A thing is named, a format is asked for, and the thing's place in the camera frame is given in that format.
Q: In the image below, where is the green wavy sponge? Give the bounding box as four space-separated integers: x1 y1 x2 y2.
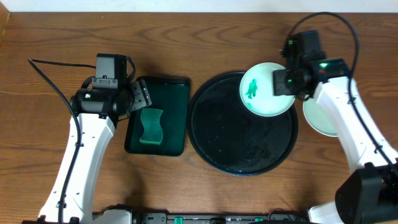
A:
139 108 164 146

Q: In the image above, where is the pale green plate bottom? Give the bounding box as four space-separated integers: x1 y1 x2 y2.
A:
303 98 338 138

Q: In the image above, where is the pale green plate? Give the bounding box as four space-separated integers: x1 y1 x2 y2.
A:
239 62 295 117
303 98 338 138

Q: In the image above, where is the pale green plate top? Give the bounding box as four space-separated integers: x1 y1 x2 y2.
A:
239 62 295 117

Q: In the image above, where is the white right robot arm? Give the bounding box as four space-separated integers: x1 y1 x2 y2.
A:
273 30 397 223

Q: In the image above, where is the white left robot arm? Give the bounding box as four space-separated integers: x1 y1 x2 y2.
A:
29 54 152 223

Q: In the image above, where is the black rectangular tray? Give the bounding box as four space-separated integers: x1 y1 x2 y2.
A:
124 76 190 156

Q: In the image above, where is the black round tray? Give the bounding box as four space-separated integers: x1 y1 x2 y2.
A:
187 71 299 176

